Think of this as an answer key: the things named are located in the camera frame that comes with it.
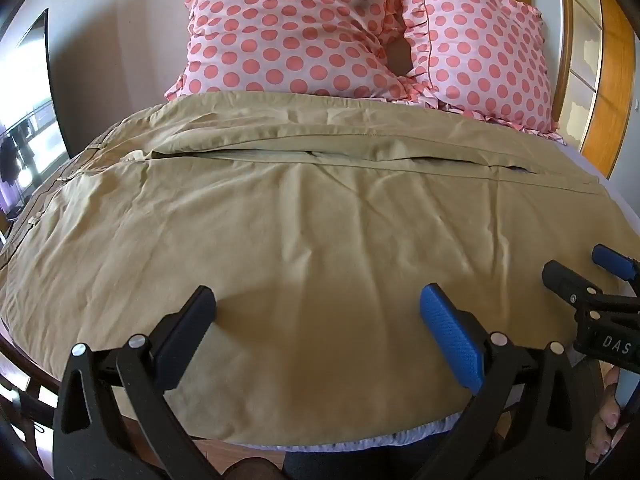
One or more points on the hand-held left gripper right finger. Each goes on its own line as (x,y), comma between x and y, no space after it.
(450,335)

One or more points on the wooden wardrobe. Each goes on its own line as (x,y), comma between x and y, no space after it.
(612,85)

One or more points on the dark framed window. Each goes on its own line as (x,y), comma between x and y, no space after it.
(35,110)

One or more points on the pink polka dot pillow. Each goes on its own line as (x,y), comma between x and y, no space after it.
(480,45)
(285,30)

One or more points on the dark wooden bed frame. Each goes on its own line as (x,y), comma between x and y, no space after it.
(25,380)

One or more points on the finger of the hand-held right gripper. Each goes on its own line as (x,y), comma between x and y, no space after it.
(565,280)
(612,259)

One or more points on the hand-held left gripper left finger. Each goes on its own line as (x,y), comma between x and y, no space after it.
(182,332)

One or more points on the tan bed cover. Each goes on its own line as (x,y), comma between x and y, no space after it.
(310,240)

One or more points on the dark hanging clothing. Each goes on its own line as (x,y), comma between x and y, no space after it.
(9,157)

